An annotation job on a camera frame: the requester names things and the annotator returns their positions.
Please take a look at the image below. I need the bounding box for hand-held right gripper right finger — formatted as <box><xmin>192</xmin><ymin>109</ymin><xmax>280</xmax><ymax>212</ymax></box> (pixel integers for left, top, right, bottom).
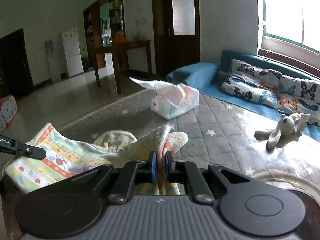
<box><xmin>163</xmin><ymin>151</ymin><xmax>253</xmax><ymax>203</ymax></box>

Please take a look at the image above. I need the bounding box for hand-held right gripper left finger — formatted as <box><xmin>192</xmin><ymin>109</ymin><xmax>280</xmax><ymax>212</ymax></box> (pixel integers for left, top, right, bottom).
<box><xmin>67</xmin><ymin>151</ymin><xmax>157</xmax><ymax>203</ymax></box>

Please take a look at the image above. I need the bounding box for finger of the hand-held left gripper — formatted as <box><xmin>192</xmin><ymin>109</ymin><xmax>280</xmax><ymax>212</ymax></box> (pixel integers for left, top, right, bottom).
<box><xmin>10</xmin><ymin>140</ymin><xmax>47</xmax><ymax>159</ymax></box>

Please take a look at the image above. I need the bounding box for colourful printed child's garment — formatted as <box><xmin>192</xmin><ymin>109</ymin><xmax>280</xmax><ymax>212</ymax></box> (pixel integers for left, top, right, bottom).
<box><xmin>4</xmin><ymin>122</ymin><xmax>189</xmax><ymax>196</ymax></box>

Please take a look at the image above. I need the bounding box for pile of mixed clothes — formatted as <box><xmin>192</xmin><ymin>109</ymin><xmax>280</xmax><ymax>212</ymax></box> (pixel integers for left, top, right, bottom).
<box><xmin>166</xmin><ymin>50</ymin><xmax>320</xmax><ymax>143</ymax></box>

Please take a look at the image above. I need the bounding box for grey quilted star mat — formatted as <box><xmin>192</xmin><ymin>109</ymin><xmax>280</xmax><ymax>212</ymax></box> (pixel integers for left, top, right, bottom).
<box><xmin>0</xmin><ymin>87</ymin><xmax>320</xmax><ymax>205</ymax></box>

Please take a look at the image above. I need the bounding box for plastic bag of tissue rolls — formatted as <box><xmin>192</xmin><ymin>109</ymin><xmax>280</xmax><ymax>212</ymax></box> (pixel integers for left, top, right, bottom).
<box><xmin>129</xmin><ymin>76</ymin><xmax>200</xmax><ymax>120</ymax></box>

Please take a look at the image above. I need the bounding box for dark wooden door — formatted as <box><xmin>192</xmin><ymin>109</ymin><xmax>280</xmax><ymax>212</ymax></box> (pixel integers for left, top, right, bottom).
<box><xmin>0</xmin><ymin>29</ymin><xmax>33</xmax><ymax>98</ymax></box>

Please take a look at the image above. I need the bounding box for water dispenser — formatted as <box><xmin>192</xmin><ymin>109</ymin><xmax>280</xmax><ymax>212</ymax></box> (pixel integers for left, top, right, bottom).
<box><xmin>44</xmin><ymin>41</ymin><xmax>62</xmax><ymax>82</ymax></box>

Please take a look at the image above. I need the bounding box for white refrigerator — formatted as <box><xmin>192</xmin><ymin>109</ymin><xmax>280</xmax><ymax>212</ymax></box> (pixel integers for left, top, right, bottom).
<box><xmin>61</xmin><ymin>28</ymin><xmax>84</xmax><ymax>78</ymax></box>

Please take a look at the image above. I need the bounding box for butterfly print pillow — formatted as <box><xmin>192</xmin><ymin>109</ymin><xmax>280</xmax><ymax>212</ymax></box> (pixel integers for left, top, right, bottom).
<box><xmin>277</xmin><ymin>74</ymin><xmax>320</xmax><ymax>126</ymax></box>
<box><xmin>220</xmin><ymin>74</ymin><xmax>278</xmax><ymax>110</ymax></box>
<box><xmin>228</xmin><ymin>59</ymin><xmax>282</xmax><ymax>87</ymax></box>

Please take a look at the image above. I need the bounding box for white plush rabbit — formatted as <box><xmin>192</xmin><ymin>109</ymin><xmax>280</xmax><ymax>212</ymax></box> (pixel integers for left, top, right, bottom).
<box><xmin>254</xmin><ymin>112</ymin><xmax>311</xmax><ymax>152</ymax></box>

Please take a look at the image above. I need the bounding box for dark wooden table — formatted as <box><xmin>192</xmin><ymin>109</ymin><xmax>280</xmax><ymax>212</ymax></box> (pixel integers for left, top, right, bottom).
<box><xmin>89</xmin><ymin>39</ymin><xmax>152</xmax><ymax>94</ymax></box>

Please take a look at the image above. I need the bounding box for dark door with frosted glass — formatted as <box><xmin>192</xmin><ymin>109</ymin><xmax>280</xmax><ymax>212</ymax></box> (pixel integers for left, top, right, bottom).
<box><xmin>151</xmin><ymin>0</ymin><xmax>201</xmax><ymax>74</ymax></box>

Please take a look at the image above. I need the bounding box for dark wooden shelf cabinet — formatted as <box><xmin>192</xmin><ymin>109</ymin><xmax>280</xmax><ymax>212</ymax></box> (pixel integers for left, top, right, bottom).
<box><xmin>83</xmin><ymin>0</ymin><xmax>124</xmax><ymax>71</ymax></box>

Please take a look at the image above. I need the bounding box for brown wooden ledge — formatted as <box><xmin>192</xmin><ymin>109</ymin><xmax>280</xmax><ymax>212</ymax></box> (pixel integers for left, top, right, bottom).
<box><xmin>257</xmin><ymin>49</ymin><xmax>320</xmax><ymax>77</ymax></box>

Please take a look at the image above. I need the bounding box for green framed window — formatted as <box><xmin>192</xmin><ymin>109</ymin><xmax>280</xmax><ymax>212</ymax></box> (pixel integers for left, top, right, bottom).
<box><xmin>260</xmin><ymin>0</ymin><xmax>320</xmax><ymax>55</ymax></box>

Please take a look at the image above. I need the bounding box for white cable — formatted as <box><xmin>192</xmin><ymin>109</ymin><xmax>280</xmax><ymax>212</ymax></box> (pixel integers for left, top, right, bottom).
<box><xmin>260</xmin><ymin>22</ymin><xmax>276</xmax><ymax>58</ymax></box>

